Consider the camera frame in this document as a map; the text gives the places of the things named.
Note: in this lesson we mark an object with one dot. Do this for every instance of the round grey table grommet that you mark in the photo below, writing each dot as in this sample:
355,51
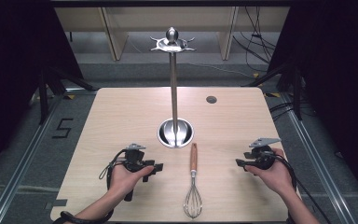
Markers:
211,99

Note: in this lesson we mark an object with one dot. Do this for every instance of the person's right hand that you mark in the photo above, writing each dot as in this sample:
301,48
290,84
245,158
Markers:
275,179

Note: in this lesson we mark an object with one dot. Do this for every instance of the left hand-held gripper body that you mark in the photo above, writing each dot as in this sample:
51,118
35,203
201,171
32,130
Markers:
133,158

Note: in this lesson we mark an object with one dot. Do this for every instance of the black metal stand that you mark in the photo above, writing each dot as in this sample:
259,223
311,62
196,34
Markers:
296,90
43,93

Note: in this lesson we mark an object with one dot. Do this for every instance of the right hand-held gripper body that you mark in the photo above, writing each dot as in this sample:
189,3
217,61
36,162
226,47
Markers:
262,158

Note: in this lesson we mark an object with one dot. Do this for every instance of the yellow-black striped tape piece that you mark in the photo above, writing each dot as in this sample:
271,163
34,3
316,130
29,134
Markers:
69,96
272,94

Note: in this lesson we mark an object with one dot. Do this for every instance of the dark curtain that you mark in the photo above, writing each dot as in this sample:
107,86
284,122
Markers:
9,62
338,62

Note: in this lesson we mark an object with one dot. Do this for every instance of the light wooden shelf unit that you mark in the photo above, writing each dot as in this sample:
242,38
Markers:
167,18

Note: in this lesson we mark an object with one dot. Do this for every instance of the person's left hand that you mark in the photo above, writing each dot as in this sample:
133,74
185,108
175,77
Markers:
126,180

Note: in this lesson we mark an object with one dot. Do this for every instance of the aluminium floor rail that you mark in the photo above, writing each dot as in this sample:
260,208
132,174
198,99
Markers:
320,161
21,161

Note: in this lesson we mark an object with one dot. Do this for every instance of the steel utensil rack stand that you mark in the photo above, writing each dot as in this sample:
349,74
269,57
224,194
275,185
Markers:
174,93

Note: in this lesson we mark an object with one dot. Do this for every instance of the dark grey tape patch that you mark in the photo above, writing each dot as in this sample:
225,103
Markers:
56,203

